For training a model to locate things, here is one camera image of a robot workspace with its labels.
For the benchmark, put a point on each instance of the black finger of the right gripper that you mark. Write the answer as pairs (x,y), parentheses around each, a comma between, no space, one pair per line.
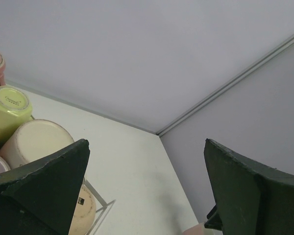
(213,220)

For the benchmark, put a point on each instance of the clear acrylic dish rack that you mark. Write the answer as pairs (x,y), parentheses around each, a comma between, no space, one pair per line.
(102,207)

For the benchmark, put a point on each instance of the green-inside patterned mug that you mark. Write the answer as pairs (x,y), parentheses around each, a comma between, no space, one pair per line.
(34,140)

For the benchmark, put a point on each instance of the beige stoneware mug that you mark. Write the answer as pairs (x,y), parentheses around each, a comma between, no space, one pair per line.
(84,213)

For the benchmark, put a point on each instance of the pale yellow mug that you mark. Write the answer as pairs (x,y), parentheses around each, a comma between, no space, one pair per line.
(15,109)

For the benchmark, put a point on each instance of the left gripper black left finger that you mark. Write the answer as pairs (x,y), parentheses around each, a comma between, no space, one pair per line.
(39,198)

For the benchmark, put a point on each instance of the light pink mug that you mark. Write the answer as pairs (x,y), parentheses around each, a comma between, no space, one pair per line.
(198,229)

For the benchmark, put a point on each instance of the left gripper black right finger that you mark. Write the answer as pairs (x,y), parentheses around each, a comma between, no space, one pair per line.
(251,198)

